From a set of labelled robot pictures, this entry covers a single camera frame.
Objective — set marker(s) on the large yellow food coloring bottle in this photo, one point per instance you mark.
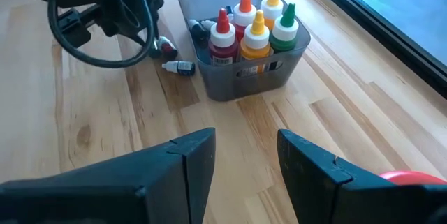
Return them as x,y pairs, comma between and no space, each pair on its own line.
273,4
256,37

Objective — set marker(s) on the large green food coloring bottle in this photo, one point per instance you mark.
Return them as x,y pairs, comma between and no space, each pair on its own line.
285,30

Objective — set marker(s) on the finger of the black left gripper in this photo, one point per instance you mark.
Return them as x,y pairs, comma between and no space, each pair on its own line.
154,47

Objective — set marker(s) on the large red food coloring bottle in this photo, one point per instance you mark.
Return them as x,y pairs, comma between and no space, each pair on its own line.
223,39
244,14

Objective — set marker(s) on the black metal table frame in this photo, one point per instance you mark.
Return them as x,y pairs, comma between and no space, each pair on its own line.
401,42

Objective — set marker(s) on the grey translucent plastic bin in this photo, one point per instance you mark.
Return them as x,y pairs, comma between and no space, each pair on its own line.
223,84

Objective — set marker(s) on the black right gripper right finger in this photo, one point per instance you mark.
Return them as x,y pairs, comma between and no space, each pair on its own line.
349,199

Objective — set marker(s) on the small food coloring dropper bottle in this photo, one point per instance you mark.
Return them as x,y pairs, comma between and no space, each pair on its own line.
209,24

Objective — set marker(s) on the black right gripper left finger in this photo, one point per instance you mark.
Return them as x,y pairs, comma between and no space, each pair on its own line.
104,189

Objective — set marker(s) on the red desk lamp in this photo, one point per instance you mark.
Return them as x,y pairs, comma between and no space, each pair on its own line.
412,178

